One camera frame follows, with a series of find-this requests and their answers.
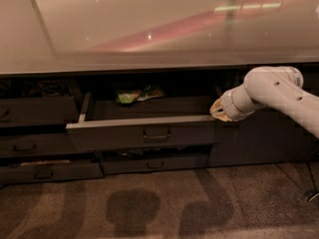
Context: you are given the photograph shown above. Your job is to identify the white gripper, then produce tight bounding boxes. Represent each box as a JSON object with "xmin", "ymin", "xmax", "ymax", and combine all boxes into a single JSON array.
[{"xmin": 209, "ymin": 89, "xmax": 263, "ymax": 121}]

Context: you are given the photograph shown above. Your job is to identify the dark items in left drawer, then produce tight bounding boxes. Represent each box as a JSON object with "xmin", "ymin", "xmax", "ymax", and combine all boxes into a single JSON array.
[{"xmin": 0, "ymin": 79, "xmax": 69, "ymax": 99}]

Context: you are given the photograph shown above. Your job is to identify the grey cabinet door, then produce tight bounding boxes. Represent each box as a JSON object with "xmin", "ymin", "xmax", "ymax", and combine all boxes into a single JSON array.
[{"xmin": 206, "ymin": 71, "xmax": 319, "ymax": 167}]

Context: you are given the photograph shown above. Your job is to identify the colourful packet in drawer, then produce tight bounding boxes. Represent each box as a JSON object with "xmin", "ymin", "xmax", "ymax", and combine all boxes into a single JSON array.
[{"xmin": 115, "ymin": 84, "xmax": 165, "ymax": 105}]

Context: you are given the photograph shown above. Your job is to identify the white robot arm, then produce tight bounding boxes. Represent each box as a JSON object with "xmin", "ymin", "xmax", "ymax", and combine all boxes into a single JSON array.
[{"xmin": 209, "ymin": 66, "xmax": 319, "ymax": 137}]

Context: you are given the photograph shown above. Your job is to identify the grey drawer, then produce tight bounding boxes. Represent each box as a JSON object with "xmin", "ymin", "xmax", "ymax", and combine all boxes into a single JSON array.
[
  {"xmin": 0, "ymin": 133, "xmax": 78, "ymax": 157},
  {"xmin": 0, "ymin": 159, "xmax": 104, "ymax": 185},
  {"xmin": 100, "ymin": 152, "xmax": 208, "ymax": 174},
  {"xmin": 67, "ymin": 93, "xmax": 214, "ymax": 151},
  {"xmin": 0, "ymin": 97, "xmax": 79, "ymax": 127}
]

